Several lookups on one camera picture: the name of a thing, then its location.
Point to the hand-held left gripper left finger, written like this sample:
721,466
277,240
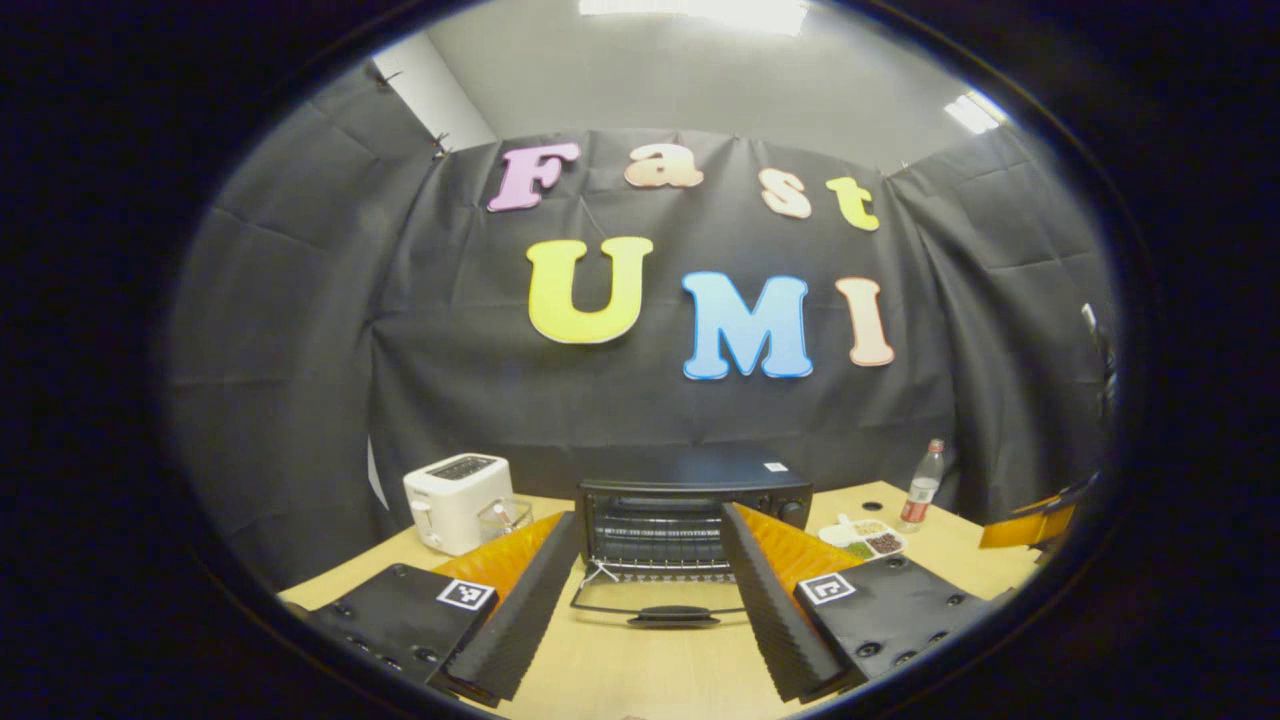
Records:
520,620

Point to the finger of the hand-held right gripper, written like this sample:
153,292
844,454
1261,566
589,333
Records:
1035,522

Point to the white divided dish with beans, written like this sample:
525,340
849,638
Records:
865,538

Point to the clear bottle with red label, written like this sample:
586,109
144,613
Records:
920,490

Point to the clear glass container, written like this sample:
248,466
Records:
512,518

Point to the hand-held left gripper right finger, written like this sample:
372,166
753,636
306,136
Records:
775,620

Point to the black backdrop cloth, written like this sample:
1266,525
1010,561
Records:
350,350

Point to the large ceiling light panel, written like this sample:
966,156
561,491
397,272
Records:
700,12

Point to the white toaster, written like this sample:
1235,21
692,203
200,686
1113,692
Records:
455,505

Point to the black electric oven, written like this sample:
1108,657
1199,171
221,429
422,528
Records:
690,470

